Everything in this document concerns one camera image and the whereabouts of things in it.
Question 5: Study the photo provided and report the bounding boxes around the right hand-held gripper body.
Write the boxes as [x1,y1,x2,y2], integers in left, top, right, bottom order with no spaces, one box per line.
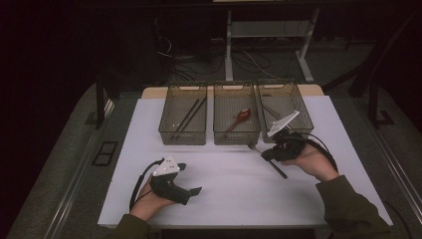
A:
[265,110,310,162]

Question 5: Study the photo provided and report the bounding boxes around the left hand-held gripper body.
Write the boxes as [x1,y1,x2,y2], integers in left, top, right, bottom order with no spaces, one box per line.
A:
[148,154,193,206]

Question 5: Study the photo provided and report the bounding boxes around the steel fork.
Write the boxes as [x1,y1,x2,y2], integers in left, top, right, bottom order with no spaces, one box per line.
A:
[247,141,289,180]

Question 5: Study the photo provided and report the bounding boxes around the steel knife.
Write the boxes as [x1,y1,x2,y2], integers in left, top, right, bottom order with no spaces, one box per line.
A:
[262,104,284,121]

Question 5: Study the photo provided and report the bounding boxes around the brown wooden spoon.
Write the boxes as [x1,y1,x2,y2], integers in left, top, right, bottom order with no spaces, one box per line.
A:
[222,108,252,138]

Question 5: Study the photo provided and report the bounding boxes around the smoky clear plastic bin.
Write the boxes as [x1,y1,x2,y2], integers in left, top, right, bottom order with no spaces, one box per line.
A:
[257,80,315,144]
[158,83,208,146]
[212,82,262,146]

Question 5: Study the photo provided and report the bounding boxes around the person's left hand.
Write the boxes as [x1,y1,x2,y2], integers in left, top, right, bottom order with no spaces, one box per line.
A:
[129,180,175,222]

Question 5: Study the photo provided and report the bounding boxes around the person's right hand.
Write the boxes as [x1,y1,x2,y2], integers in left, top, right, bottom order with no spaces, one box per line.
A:
[281,142,333,182]

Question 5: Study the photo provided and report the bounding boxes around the white table mat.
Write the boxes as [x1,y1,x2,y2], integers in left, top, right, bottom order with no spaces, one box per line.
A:
[98,95,394,229]

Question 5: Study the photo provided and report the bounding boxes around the black metal stand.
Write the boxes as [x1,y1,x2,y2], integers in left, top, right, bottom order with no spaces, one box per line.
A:
[322,9,419,128]

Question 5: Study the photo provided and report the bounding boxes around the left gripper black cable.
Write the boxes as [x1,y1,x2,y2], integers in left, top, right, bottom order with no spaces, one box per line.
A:
[128,157,166,212]

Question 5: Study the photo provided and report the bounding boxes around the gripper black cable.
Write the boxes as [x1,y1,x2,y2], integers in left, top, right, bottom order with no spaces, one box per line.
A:
[297,132,339,173]
[128,157,166,212]

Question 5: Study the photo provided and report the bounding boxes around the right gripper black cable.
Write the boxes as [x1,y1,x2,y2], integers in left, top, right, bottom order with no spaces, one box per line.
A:
[297,132,339,173]

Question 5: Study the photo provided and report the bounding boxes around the white floor cable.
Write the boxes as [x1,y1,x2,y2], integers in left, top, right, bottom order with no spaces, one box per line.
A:
[243,49,283,81]

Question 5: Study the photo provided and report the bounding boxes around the black floor cables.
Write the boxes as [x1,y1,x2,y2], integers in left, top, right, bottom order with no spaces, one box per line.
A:
[153,19,293,83]

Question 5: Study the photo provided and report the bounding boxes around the white metal desk frame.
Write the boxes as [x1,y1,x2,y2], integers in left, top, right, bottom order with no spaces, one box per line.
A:
[224,8,321,84]

